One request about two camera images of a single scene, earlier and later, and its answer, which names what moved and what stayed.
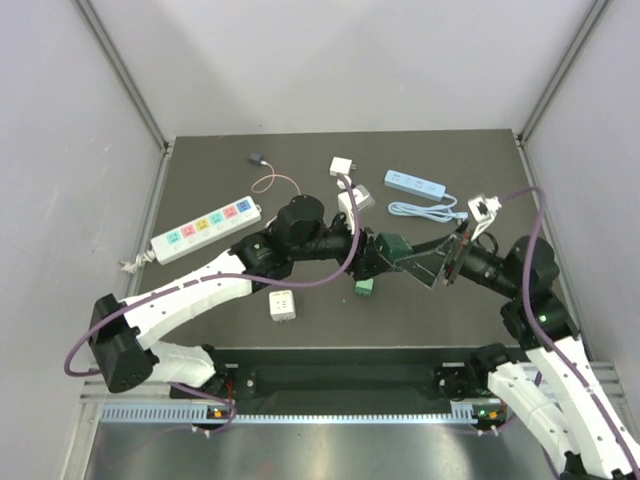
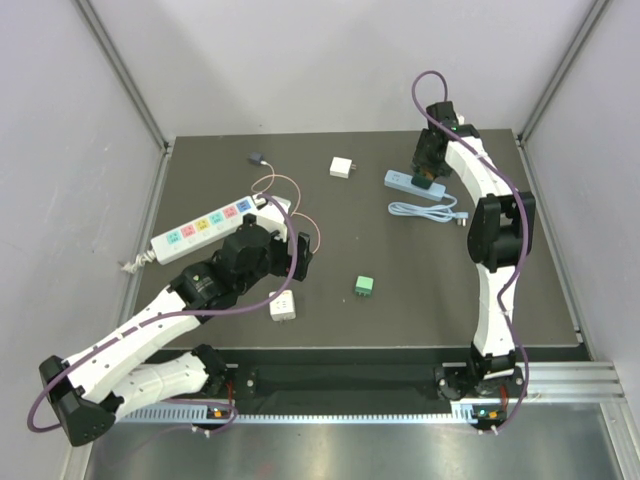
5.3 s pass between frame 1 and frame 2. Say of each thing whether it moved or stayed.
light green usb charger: stayed
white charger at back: stayed
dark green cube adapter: moved
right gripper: moved
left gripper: moved
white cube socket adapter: stayed
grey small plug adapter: stayed
